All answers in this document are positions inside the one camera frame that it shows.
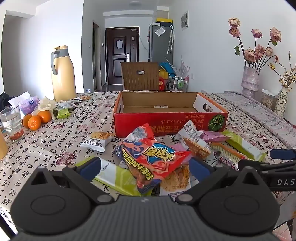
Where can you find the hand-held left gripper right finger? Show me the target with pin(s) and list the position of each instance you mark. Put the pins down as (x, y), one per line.
(198, 165)

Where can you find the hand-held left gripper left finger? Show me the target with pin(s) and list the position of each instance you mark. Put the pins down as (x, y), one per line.
(90, 168)

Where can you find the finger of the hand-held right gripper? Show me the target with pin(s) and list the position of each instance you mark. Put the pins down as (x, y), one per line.
(283, 154)
(254, 166)

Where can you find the green white snack packet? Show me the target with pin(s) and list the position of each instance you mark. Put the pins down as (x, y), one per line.
(115, 176)
(245, 144)

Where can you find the white printed snack packet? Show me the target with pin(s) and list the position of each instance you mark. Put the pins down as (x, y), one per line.
(94, 143)

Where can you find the pink white snack packet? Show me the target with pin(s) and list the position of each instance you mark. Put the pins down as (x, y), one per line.
(225, 162)

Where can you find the clear noodle snack packet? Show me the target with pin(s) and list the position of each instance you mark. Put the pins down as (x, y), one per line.
(175, 183)

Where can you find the orange striped snack packet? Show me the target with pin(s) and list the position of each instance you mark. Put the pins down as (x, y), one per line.
(224, 149)

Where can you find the white tan striped snack packet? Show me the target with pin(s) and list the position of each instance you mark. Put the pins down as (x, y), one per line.
(192, 133)

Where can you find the red noodle snack bag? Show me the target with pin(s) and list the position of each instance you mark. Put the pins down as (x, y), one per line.
(152, 157)

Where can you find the red cardboard box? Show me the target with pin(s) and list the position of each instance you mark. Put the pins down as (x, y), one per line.
(150, 122)

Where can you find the printed tablecloth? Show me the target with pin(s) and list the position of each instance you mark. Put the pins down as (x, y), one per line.
(69, 139)

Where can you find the grey patterned cloth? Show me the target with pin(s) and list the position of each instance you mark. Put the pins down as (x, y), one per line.
(254, 113)

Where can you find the floral patterned vase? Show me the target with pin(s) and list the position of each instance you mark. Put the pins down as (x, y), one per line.
(281, 104)

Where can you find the glass jar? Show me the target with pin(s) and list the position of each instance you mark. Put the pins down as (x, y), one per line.
(268, 100)

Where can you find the pile of small snack packets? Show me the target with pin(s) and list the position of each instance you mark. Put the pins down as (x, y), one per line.
(63, 113)

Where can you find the yellow flower branches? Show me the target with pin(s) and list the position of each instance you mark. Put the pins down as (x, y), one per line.
(288, 80)

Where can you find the white artificial flower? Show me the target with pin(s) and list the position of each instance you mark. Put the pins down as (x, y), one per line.
(46, 105)

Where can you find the pink ribbed vase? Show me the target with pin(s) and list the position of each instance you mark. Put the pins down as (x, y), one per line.
(250, 81)

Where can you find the purple tissue pack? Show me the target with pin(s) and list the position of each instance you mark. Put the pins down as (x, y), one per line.
(29, 104)

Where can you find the red gift box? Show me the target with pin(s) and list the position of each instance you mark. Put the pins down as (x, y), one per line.
(161, 84)

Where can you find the glass cup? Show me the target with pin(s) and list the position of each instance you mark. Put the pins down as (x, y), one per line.
(11, 125)

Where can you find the tan container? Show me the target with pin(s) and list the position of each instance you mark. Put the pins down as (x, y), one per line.
(2, 143)

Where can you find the yellow thermos jug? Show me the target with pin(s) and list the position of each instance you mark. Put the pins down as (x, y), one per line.
(63, 78)

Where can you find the wooden chair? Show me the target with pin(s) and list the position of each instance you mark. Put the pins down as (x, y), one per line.
(131, 78)

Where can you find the yellow bag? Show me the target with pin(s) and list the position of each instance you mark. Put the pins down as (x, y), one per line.
(163, 73)

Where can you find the white tissue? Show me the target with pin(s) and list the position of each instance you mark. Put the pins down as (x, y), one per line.
(19, 98)

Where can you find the blue plastic bin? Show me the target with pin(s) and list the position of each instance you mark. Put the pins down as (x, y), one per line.
(167, 67)

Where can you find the dark entrance door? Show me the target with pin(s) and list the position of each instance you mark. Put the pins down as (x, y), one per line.
(118, 64)

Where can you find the dried rose bouquet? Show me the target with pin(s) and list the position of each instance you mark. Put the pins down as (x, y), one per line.
(257, 49)

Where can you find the black bag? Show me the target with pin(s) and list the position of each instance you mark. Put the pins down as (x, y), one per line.
(3, 100)

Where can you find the grey interior door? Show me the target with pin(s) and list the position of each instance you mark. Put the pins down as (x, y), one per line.
(97, 58)

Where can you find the grey refrigerator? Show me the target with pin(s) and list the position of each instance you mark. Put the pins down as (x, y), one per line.
(159, 48)

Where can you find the white paper notice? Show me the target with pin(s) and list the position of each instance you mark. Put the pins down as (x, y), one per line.
(119, 44)

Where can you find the white folded umbrella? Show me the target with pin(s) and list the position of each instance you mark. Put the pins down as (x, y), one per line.
(171, 39)

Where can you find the paper in plastic sleeve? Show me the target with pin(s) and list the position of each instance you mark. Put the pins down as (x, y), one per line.
(159, 31)

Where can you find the yellow black box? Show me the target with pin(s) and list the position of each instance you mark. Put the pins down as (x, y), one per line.
(165, 22)

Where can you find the white wall panel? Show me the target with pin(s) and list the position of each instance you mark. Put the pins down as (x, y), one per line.
(185, 20)

